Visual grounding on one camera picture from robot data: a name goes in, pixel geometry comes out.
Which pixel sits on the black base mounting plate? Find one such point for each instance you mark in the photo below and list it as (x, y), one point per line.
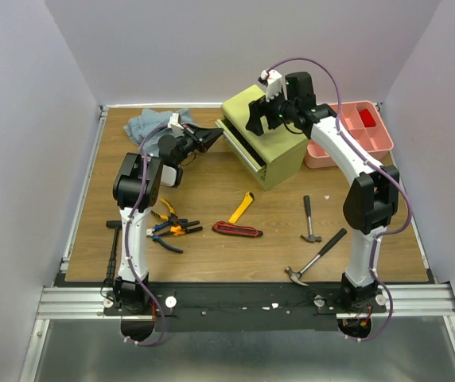
(242, 307)

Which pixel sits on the pink divided organizer tray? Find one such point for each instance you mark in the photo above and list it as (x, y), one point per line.
(375, 140)

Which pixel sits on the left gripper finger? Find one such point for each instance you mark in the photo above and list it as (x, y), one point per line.
(193, 128)
(208, 137)

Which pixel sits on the orange black handled pliers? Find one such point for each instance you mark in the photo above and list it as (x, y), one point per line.
(182, 227)

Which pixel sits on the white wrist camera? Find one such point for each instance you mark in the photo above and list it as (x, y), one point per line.
(272, 81)
(176, 122)

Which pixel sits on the blue grey cloth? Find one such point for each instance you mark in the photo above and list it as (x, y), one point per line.
(139, 127)

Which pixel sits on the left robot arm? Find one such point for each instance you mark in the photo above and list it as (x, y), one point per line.
(157, 163)

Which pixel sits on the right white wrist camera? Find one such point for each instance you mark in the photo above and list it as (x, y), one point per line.
(272, 81)

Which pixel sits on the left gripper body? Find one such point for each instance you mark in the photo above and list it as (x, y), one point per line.
(188, 143)

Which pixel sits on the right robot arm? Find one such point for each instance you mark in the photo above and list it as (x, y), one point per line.
(373, 197)

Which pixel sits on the large black claw hammer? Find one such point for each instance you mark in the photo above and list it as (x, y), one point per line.
(295, 276)

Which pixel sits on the yellow utility knife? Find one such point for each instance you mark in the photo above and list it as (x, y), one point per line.
(247, 200)

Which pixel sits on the red black utility knife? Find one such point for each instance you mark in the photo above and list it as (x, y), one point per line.
(228, 229)

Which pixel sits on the small black claw hammer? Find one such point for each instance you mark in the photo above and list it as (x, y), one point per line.
(310, 236)

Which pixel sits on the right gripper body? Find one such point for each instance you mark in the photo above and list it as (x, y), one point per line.
(267, 113)

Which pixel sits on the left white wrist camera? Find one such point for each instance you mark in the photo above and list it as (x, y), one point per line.
(176, 122)

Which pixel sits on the green metal tool chest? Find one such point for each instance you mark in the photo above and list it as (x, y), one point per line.
(272, 157)

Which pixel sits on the red item in tray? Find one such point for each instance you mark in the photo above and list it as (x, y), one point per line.
(368, 119)

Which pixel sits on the black t-handle tool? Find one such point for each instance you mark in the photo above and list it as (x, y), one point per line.
(116, 226)

